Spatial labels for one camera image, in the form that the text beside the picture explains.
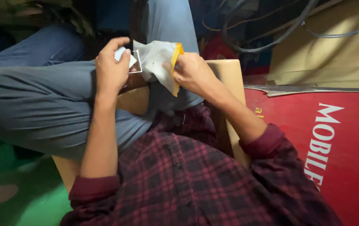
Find person's left hand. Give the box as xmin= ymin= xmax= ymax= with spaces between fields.
xmin=95 ymin=37 xmax=132 ymax=98

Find person's right hand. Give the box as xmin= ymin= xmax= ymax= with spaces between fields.
xmin=172 ymin=52 xmax=221 ymax=98

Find clear plastic zip bag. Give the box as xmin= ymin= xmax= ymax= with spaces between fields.
xmin=132 ymin=40 xmax=184 ymax=97

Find small white card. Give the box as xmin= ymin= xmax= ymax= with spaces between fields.
xmin=114 ymin=46 xmax=138 ymax=68

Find red cloth bag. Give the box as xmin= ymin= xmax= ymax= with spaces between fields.
xmin=202 ymin=33 xmax=249 ymax=61

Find wooden stool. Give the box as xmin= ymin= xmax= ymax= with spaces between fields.
xmin=51 ymin=59 xmax=251 ymax=195

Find maroon plaid shirt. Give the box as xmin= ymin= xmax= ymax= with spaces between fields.
xmin=60 ymin=103 xmax=345 ymax=226

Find grey trousers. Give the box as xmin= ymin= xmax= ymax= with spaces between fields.
xmin=0 ymin=0 xmax=204 ymax=161

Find tan cardboard sheet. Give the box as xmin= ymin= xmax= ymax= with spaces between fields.
xmin=267 ymin=0 xmax=359 ymax=90

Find red sign board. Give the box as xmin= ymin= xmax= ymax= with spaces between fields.
xmin=244 ymin=89 xmax=359 ymax=226

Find orange wire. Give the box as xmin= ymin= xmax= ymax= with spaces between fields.
xmin=202 ymin=0 xmax=280 ymax=32

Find thick grey cable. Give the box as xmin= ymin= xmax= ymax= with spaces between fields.
xmin=222 ymin=0 xmax=319 ymax=53

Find thin blue-grey cable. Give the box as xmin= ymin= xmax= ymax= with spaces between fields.
xmin=302 ymin=19 xmax=359 ymax=39

